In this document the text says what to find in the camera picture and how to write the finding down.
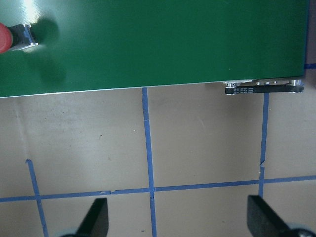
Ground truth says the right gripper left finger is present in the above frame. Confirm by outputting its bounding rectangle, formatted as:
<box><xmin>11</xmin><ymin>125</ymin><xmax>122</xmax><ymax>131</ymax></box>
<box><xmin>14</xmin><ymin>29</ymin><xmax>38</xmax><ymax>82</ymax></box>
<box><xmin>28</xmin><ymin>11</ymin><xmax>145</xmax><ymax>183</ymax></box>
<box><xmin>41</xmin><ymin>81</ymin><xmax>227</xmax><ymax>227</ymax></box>
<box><xmin>75</xmin><ymin>198</ymin><xmax>109</xmax><ymax>237</ymax></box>

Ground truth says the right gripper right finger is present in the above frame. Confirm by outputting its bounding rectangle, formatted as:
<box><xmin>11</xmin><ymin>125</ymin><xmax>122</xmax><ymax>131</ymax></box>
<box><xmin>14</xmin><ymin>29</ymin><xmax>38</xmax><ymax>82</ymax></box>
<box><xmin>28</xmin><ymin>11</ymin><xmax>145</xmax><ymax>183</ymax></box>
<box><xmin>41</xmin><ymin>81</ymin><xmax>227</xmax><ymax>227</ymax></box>
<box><xmin>247</xmin><ymin>195</ymin><xmax>296</xmax><ymax>237</ymax></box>

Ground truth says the red push button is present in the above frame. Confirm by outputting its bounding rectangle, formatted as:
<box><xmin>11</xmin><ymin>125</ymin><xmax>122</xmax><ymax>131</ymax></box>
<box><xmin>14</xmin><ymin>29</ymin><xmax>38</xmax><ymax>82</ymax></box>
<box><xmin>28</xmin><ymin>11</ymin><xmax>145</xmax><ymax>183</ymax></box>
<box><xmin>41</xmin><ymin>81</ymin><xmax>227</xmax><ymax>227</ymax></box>
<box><xmin>0</xmin><ymin>23</ymin><xmax>39</xmax><ymax>54</ymax></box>

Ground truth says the green conveyor belt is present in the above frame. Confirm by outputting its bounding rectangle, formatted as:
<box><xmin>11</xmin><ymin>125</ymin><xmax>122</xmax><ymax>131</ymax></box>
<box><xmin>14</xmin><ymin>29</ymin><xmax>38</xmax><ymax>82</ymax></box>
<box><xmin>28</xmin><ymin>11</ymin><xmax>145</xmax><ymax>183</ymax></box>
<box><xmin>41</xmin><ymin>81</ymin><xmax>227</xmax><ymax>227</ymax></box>
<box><xmin>0</xmin><ymin>0</ymin><xmax>309</xmax><ymax>98</ymax></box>

